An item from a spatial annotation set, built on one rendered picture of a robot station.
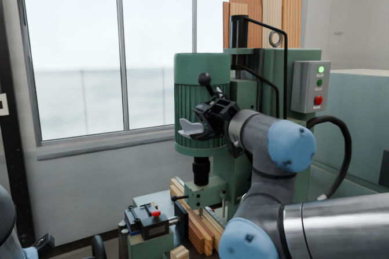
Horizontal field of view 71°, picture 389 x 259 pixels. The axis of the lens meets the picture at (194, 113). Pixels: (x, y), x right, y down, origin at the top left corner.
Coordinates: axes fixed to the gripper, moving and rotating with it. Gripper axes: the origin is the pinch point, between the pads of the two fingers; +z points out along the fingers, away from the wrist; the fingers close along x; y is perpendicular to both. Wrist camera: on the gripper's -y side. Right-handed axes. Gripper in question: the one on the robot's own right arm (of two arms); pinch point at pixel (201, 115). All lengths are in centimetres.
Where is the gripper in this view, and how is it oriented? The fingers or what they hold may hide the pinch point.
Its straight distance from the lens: 73.3
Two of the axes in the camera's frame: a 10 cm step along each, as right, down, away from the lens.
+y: -5.1, -7.5, -4.3
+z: -4.5, -1.9, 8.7
